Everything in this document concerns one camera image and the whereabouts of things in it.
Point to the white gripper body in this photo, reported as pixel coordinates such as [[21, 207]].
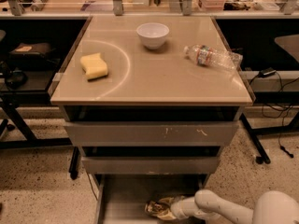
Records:
[[177, 208]]

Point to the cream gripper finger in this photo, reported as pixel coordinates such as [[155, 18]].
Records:
[[166, 217], [171, 200]]

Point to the crushed orange can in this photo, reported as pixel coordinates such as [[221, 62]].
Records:
[[153, 208]]

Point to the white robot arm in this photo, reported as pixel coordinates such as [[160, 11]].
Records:
[[273, 207]]

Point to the open bottom grey drawer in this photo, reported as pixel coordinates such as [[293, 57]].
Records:
[[122, 198]]

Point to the grey drawer cabinet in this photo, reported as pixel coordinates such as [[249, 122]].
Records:
[[146, 85]]

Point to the middle grey drawer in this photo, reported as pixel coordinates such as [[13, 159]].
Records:
[[150, 166]]

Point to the top grey drawer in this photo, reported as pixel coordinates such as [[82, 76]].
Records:
[[151, 134]]

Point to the clear plastic water bottle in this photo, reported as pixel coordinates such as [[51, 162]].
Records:
[[206, 56]]

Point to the yellow sponge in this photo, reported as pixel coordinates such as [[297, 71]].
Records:
[[94, 66]]

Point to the black power adapter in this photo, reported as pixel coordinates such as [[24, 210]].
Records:
[[267, 72]]

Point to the white ceramic bowl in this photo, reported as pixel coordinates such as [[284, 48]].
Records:
[[152, 34]]

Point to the black headphones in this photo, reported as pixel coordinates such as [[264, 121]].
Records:
[[15, 79]]

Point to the black bag on shelf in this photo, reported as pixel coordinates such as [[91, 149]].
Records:
[[31, 51]]

